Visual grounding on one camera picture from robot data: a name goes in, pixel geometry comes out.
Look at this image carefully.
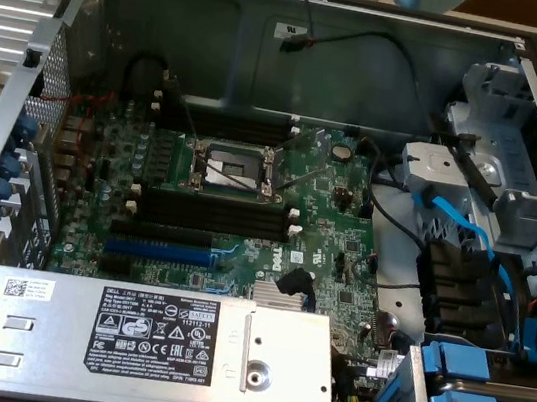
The black RAM slot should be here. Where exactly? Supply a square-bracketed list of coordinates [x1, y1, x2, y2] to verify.
[141, 182, 293, 215]
[128, 183, 302, 226]
[122, 198, 303, 246]
[151, 88, 296, 126]
[138, 198, 293, 234]
[160, 116, 293, 149]
[148, 101, 302, 142]
[159, 99, 302, 135]

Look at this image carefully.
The thin metal locking lever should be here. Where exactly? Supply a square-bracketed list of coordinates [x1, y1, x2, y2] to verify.
[273, 159, 330, 205]
[178, 100, 207, 147]

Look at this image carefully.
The CPU socket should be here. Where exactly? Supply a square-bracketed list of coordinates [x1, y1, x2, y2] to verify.
[183, 133, 288, 208]

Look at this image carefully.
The green Dell motherboard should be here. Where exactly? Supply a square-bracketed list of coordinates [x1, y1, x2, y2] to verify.
[35, 88, 410, 375]

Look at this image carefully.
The coin cell battery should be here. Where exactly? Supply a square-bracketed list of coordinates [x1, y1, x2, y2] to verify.
[329, 142, 355, 163]

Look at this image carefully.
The silver chipset heatsink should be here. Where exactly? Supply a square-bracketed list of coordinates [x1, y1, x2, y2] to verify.
[251, 279, 310, 315]

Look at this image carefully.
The long black expansion slot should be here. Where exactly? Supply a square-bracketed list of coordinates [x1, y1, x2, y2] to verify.
[108, 216, 215, 251]

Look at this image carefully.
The blue expansion slot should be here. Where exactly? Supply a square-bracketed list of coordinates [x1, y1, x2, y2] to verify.
[102, 233, 215, 269]

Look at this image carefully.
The short black expansion slot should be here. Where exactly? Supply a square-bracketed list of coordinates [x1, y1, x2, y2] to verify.
[96, 254, 135, 278]

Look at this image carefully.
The silver disk bay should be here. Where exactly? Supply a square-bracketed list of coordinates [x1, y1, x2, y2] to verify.
[388, 138, 509, 256]

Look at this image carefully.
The grey metal PC case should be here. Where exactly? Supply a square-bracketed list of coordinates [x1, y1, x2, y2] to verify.
[0, 0, 537, 402]

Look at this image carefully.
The silver ethernet port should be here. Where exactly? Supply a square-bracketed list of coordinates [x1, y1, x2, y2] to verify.
[59, 113, 98, 137]

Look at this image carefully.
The silver USB port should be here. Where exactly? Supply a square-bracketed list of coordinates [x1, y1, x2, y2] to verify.
[52, 168, 76, 189]
[53, 151, 78, 172]

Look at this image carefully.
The silver rear port block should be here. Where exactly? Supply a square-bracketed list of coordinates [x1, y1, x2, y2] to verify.
[55, 130, 85, 155]

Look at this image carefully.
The blue drive caddy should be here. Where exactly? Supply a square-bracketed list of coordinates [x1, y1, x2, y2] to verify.
[372, 338, 537, 402]

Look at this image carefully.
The silver power supply unit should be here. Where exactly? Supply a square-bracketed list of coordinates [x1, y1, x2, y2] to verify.
[0, 264, 348, 402]

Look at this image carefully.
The grey drive cage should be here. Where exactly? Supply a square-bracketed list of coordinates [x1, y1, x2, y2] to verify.
[432, 55, 537, 202]

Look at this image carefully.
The thin black wire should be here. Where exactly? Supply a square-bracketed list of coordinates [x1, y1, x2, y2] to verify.
[362, 175, 437, 251]

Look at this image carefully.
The black wire with connector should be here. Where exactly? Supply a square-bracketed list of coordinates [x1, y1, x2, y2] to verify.
[267, 0, 434, 136]

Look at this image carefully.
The white wire label tag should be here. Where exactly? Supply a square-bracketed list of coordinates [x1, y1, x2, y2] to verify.
[369, 346, 403, 383]

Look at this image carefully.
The black diagonal strap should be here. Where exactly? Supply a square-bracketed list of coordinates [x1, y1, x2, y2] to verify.
[418, 112, 509, 209]

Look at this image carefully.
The blue SATA wire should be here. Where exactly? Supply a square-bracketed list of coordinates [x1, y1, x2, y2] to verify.
[389, 181, 537, 361]

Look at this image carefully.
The red black twisted wire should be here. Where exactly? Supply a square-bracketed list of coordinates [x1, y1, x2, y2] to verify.
[26, 79, 118, 175]

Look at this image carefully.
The grey plastic bracket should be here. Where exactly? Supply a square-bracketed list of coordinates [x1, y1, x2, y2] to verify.
[488, 187, 537, 252]

